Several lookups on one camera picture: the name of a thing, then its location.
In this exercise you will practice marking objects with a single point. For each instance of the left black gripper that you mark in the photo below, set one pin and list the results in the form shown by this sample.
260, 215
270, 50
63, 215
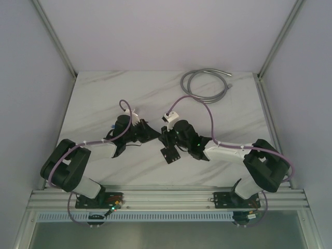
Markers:
142, 130

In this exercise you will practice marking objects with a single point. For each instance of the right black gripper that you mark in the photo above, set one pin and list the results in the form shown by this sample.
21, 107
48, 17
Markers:
165, 137

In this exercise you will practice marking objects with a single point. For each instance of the black fuse box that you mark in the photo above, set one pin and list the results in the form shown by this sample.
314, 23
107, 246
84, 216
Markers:
170, 154

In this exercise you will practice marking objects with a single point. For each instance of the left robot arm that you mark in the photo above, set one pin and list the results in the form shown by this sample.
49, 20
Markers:
65, 167

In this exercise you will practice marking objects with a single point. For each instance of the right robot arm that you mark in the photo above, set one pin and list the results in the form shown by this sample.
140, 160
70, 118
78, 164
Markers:
265, 165

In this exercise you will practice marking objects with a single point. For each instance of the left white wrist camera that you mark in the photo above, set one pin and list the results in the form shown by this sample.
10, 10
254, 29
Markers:
135, 120

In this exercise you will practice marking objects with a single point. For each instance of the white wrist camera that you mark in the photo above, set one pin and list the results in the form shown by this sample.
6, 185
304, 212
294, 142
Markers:
135, 120
171, 119

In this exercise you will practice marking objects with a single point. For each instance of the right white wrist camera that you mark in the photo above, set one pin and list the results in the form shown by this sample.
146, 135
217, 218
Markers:
171, 119

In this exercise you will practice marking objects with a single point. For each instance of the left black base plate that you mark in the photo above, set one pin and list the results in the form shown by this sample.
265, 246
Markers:
105, 200

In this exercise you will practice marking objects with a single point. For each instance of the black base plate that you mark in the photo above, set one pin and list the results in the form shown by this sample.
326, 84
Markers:
228, 200
105, 200

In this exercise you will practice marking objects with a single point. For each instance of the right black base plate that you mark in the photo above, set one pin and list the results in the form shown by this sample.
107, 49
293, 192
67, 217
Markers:
228, 200

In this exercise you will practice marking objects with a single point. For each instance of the slotted grey cable duct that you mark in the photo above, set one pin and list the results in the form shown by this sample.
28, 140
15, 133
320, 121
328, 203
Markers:
135, 216

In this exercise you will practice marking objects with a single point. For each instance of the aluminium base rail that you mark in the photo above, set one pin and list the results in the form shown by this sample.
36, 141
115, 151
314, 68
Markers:
170, 198

